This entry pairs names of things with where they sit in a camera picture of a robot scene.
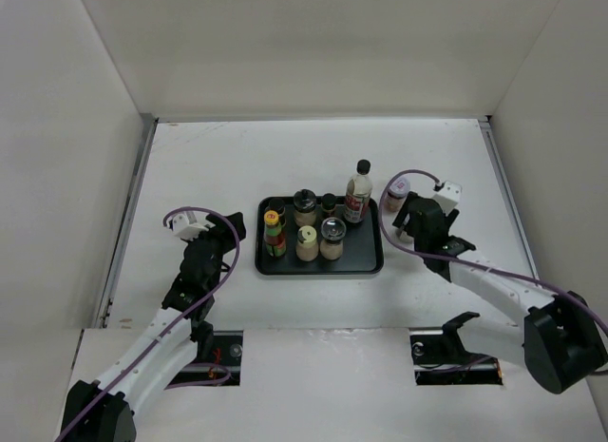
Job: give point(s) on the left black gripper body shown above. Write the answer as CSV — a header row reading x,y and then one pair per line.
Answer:
x,y
221,242

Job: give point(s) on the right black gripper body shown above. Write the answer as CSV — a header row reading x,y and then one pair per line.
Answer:
x,y
404,212

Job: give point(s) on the white-lidded spice jar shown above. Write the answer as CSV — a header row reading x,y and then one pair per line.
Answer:
x,y
397,193

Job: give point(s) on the tall clear vinegar bottle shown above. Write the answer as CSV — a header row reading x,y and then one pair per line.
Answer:
x,y
358,193

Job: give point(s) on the red chili sauce bottle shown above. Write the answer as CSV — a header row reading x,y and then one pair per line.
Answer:
x,y
274,237

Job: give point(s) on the clear salt grinder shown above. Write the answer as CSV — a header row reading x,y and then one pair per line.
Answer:
x,y
333,231

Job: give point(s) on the black-capped pepper jar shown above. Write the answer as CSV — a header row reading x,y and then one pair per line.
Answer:
x,y
328,205

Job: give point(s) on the small yellow-lidded jar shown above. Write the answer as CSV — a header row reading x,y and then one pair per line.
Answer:
x,y
307,247

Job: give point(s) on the wide black-capped seasoning jar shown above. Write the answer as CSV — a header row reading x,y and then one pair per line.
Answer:
x,y
304,207

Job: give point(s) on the white-lidded chili jar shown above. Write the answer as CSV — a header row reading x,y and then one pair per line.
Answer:
x,y
403,236

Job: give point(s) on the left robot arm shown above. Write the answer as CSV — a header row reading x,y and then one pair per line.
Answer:
x,y
108,408

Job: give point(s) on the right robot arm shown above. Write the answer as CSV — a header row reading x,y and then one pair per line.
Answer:
x,y
551,333

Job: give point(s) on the black plastic tray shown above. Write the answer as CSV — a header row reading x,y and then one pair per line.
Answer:
x,y
362,252

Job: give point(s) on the small black-capped spice jar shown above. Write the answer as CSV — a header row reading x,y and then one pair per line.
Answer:
x,y
278,205

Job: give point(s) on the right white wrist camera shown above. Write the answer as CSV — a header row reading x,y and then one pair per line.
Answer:
x,y
448,195

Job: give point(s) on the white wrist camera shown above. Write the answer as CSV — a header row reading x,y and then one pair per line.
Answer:
x,y
448,195
186,226

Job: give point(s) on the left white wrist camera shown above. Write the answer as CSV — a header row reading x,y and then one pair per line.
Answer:
x,y
186,226

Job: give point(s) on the aluminium table edge rail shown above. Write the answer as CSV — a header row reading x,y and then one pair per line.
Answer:
x,y
108,289

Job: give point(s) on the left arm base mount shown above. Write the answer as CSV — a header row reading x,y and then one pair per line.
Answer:
x,y
218,360

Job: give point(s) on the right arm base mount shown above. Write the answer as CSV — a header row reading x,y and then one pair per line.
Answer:
x,y
440,359

